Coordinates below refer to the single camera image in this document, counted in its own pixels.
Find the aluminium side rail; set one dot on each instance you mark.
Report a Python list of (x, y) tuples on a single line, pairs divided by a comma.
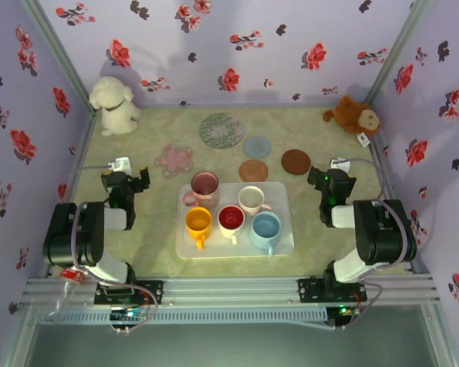
[(80, 153), (380, 168)]

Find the aluminium mounting rail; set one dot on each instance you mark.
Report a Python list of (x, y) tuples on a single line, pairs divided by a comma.
[(229, 290)]

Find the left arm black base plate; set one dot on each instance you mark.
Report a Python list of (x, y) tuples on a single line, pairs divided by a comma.
[(153, 292)]

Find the light brown round coaster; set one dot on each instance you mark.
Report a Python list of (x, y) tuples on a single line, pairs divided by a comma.
[(253, 170)]

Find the dark brown round coaster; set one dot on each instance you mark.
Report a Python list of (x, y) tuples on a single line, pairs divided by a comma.
[(295, 162)]

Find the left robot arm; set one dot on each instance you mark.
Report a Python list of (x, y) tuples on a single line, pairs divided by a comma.
[(88, 233)]

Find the white plastic tray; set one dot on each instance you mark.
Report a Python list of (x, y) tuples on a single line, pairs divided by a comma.
[(283, 229)]

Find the white mug with red inside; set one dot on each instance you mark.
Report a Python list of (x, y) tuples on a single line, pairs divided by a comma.
[(231, 218)]

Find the pink patterned mug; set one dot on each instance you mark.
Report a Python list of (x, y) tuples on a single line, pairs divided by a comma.
[(204, 184)]

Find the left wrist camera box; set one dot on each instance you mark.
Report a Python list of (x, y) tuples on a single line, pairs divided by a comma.
[(119, 164)]

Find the blue-grey round coaster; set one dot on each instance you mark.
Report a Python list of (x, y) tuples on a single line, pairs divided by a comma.
[(257, 147)]

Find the pink flower-shaped coaster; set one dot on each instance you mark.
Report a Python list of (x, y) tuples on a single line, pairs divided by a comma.
[(174, 160)]

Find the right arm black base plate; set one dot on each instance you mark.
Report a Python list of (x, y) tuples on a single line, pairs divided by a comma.
[(310, 290)]

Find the brown plush monkey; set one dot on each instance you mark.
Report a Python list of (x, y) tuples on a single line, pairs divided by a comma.
[(352, 114)]

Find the yellow mug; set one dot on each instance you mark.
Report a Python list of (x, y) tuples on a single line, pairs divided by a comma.
[(198, 222)]

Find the green floral round coaster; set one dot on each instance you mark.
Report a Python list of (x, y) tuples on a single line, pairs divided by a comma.
[(222, 130)]

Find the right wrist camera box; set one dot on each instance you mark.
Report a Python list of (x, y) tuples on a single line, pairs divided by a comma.
[(340, 164)]

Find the aluminium frame post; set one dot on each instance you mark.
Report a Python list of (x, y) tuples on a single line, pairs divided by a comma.
[(398, 49), (57, 49)]

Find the light blue mug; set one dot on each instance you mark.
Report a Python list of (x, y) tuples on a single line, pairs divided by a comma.
[(265, 227)]

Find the white plush dog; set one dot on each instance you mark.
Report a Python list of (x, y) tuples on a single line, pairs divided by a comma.
[(114, 111)]

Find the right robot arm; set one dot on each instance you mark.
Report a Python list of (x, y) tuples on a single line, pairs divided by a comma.
[(378, 233)]

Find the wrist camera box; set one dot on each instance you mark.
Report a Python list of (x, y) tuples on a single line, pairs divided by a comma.
[(340, 164), (119, 164)]

